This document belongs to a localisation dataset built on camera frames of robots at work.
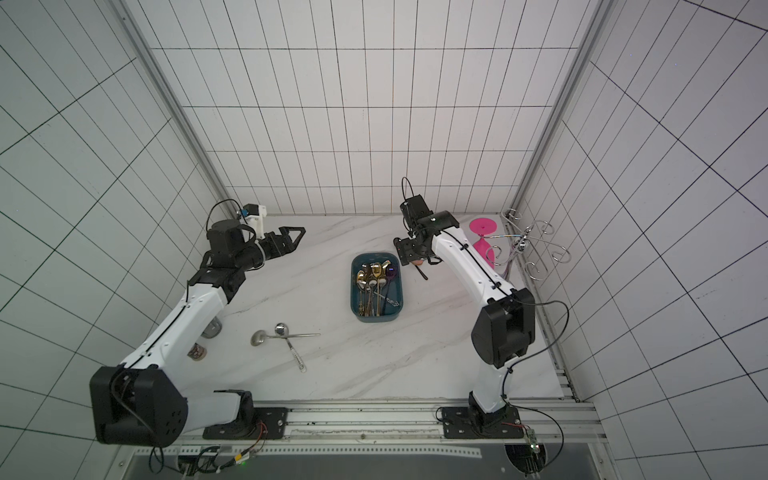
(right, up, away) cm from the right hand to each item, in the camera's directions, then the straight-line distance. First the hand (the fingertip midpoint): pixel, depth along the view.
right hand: (407, 250), depth 87 cm
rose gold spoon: (-12, -9, +14) cm, 20 cm away
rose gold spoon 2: (-12, -17, +8) cm, 23 cm away
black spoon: (+6, -8, +17) cm, 19 cm away
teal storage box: (-4, -16, +8) cm, 18 cm away
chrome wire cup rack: (+29, +4, -12) cm, 32 cm away
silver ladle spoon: (-45, -26, +1) cm, 52 cm away
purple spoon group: (-5, -9, +13) cm, 16 cm away
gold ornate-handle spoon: (-15, -11, +11) cm, 21 cm away
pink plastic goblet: (+21, +7, -6) cm, 23 cm away
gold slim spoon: (-10, -7, +14) cm, 18 cm away
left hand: (-32, +4, -6) cm, 33 cm away
